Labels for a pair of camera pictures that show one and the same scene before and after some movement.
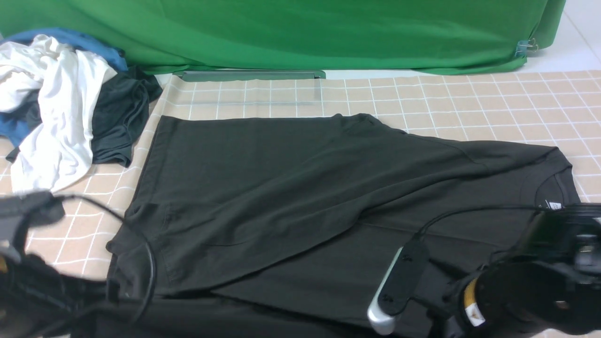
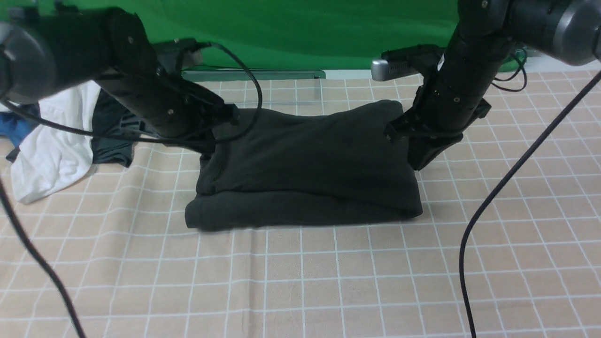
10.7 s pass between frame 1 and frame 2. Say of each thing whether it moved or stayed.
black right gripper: moved
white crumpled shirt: stayed
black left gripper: moved
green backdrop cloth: stayed
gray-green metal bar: stayed
